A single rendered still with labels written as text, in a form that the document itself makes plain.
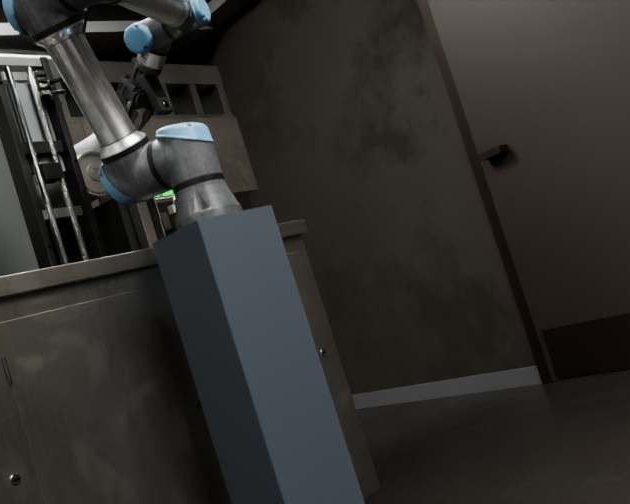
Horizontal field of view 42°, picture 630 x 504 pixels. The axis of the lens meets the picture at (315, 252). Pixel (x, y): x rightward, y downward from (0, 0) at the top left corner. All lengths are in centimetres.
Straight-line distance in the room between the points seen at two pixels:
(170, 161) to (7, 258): 62
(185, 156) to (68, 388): 54
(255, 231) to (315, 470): 52
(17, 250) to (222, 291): 70
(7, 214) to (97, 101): 50
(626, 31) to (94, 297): 226
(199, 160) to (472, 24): 215
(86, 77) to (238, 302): 58
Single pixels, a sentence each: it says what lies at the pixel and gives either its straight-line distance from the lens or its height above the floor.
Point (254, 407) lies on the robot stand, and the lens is 171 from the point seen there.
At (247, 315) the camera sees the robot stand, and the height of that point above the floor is 68.
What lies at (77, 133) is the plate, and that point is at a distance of 277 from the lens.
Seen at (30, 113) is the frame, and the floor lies 131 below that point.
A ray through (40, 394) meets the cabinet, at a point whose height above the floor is 66.
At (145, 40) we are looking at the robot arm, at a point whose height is 141.
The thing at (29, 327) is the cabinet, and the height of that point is 79.
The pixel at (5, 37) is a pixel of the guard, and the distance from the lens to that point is 276.
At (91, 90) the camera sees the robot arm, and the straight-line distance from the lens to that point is 187.
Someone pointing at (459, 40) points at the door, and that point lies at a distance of 380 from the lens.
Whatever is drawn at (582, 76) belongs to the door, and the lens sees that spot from 347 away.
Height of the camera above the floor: 68
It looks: 3 degrees up
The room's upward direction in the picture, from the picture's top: 18 degrees counter-clockwise
